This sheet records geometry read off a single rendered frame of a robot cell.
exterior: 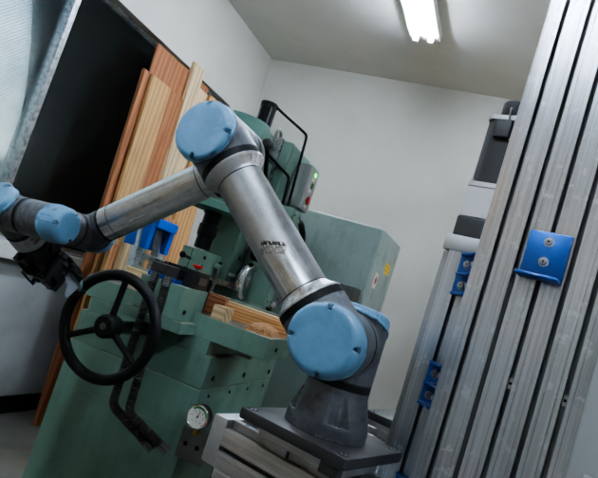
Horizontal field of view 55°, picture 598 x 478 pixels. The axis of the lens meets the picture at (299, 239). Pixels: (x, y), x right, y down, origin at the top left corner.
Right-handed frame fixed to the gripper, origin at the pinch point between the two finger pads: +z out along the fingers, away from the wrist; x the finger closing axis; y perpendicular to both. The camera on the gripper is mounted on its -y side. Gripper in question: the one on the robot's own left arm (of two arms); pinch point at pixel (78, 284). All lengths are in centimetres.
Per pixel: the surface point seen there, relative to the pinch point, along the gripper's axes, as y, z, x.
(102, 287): -10.5, 20.8, -10.6
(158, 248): -68, 90, -53
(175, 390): 7.4, 31.8, 20.7
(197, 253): -31.1, 23.5, 10.0
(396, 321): -140, 229, 37
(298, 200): -71, 39, 25
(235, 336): -8.9, 23.3, 33.7
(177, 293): -10.4, 11.1, 18.7
